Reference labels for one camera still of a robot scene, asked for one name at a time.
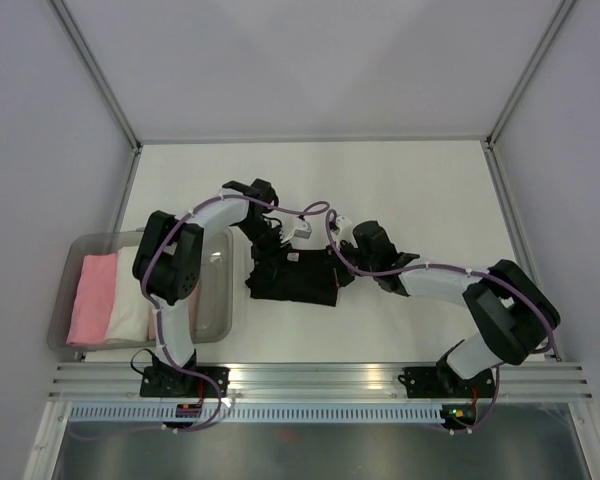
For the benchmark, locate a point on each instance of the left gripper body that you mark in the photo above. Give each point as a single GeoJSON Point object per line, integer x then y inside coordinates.
{"type": "Point", "coordinates": [263, 239]}

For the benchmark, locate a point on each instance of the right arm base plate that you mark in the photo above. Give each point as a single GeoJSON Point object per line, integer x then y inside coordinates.
{"type": "Point", "coordinates": [429, 382]}

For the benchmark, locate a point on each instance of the black t-shirt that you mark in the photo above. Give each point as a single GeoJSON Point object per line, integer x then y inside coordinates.
{"type": "Point", "coordinates": [299, 275]}

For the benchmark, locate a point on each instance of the left aluminium frame post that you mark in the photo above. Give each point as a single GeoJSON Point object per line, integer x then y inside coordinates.
{"type": "Point", "coordinates": [79, 43]}

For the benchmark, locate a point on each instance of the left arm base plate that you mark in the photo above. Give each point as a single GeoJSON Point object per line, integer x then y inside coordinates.
{"type": "Point", "coordinates": [165, 382]}

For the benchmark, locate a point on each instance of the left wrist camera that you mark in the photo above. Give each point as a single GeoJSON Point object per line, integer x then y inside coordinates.
{"type": "Point", "coordinates": [296, 227]}

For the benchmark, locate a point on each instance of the aluminium frame post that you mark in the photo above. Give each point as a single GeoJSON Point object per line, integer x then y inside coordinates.
{"type": "Point", "coordinates": [79, 43]}
{"type": "Point", "coordinates": [542, 48]}

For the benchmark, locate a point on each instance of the slotted cable duct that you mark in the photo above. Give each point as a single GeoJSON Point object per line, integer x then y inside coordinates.
{"type": "Point", "coordinates": [266, 413]}

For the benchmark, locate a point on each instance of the white rolled t-shirt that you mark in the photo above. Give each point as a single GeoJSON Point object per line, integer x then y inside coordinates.
{"type": "Point", "coordinates": [131, 312]}

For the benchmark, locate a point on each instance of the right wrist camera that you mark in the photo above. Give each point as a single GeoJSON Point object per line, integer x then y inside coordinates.
{"type": "Point", "coordinates": [341, 225]}

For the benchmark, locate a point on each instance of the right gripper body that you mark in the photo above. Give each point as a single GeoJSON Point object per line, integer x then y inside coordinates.
{"type": "Point", "coordinates": [366, 262]}

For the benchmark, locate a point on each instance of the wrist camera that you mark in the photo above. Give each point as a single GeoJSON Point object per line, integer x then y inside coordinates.
{"type": "Point", "coordinates": [296, 227]}
{"type": "Point", "coordinates": [341, 225]}

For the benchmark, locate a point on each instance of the right aluminium frame post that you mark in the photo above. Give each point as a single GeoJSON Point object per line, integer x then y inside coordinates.
{"type": "Point", "coordinates": [542, 48]}

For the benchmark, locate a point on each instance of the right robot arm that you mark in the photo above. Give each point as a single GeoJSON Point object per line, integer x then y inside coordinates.
{"type": "Point", "coordinates": [514, 319]}

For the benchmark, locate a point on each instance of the light pink rolled t-shirt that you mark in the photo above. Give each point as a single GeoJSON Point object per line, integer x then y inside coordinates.
{"type": "Point", "coordinates": [194, 305]}

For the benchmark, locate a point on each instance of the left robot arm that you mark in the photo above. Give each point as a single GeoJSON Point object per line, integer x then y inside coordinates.
{"type": "Point", "coordinates": [168, 266]}

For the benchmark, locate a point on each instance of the aluminium mounting rail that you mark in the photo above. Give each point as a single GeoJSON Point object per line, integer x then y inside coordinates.
{"type": "Point", "coordinates": [562, 382]}

